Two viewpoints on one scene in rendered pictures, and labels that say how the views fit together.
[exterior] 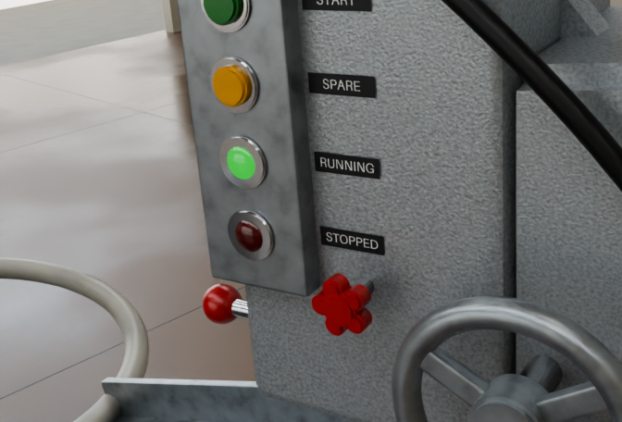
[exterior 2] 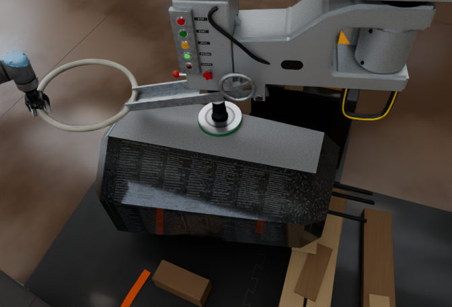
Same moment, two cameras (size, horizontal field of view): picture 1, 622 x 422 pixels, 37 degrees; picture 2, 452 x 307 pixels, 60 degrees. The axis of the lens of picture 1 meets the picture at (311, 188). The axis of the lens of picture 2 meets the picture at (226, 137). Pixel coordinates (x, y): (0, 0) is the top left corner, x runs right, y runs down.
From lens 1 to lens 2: 1.02 m
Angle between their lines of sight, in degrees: 34
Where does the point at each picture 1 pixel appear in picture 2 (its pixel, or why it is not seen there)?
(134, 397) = (141, 89)
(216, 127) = (181, 50)
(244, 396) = (171, 85)
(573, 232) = (241, 59)
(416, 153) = (217, 51)
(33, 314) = not seen: hidden behind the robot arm
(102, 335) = (52, 58)
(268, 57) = (192, 41)
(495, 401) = (235, 85)
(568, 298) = (241, 68)
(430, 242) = (220, 63)
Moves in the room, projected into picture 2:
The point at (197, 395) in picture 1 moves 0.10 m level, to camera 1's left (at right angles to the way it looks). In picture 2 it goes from (159, 87) to (138, 93)
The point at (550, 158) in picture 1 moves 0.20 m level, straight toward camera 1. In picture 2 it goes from (237, 50) to (248, 86)
